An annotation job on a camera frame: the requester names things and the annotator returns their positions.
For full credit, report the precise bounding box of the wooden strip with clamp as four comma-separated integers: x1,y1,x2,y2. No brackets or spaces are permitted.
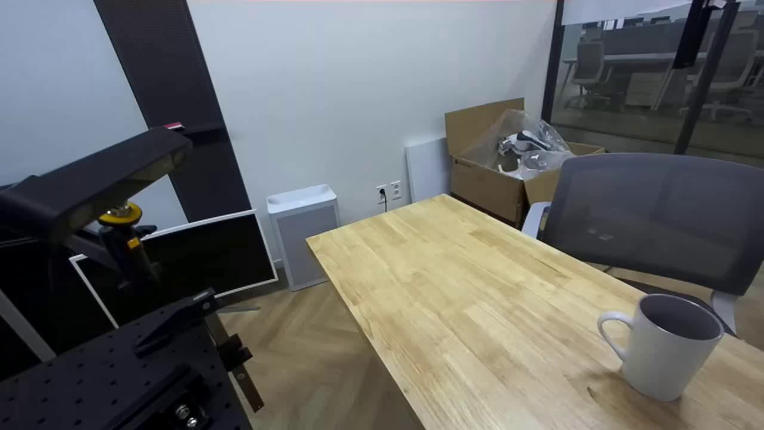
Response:
207,312,267,416

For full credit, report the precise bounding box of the black framed monitor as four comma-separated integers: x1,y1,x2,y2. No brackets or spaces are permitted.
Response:
69,208,279,330

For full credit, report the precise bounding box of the brown cardboard box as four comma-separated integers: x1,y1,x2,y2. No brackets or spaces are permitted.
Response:
441,96,607,229

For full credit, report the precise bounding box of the grey mesh office chair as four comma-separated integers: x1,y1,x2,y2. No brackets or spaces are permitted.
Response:
521,150,764,337

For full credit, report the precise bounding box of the white ceramic mug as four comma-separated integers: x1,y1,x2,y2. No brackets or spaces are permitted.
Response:
596,292,725,403

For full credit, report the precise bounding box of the white air purifier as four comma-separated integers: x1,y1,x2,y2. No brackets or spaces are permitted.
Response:
266,183,342,292

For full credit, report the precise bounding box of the white flat panel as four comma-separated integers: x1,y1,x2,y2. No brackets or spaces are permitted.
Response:
404,134,453,204

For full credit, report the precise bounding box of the distant office chair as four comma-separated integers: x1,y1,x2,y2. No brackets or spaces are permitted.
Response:
569,30,611,109

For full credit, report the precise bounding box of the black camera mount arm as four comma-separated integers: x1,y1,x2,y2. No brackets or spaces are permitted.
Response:
0,130,195,242

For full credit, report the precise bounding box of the black optical breadboard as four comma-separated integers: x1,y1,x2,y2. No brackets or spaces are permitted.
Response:
0,296,255,430

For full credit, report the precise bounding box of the black clamp lever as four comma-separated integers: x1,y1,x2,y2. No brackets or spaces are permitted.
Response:
131,286,225,358

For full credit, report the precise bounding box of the white wall outlet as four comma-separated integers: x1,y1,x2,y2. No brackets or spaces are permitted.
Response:
374,177,405,211

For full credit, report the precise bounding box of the crumpled clear plastic bag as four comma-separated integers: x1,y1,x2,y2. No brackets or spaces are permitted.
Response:
462,108,577,182

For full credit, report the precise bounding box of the black slanted pole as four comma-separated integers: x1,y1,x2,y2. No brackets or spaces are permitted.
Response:
674,0,743,158

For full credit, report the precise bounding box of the black hanging device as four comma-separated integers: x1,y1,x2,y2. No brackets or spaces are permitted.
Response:
670,0,718,71

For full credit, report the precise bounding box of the yellow knob clamp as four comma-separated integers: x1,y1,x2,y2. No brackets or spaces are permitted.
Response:
96,201,163,281

